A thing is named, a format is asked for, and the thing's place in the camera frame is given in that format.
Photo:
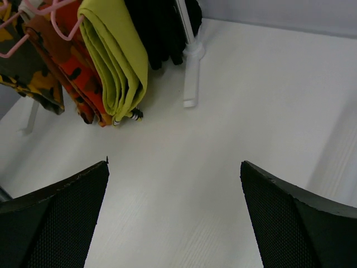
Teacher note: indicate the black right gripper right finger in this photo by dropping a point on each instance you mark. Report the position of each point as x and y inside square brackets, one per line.
[294, 227]

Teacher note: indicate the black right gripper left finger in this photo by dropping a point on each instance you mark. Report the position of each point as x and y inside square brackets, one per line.
[54, 226]

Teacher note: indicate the green yellow camouflage trousers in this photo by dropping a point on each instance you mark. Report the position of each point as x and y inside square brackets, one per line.
[26, 72]

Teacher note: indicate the orange camouflage trousers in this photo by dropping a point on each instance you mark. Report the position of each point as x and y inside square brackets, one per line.
[72, 65]

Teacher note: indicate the lime green trousers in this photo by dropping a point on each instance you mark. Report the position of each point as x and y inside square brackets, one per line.
[118, 56]

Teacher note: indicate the pink hanger with orange trousers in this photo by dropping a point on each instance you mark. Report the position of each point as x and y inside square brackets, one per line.
[62, 15]

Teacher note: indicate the black trousers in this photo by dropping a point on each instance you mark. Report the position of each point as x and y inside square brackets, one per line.
[160, 29]

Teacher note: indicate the white metal clothes rack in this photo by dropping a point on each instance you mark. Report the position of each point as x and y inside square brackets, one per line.
[191, 19]

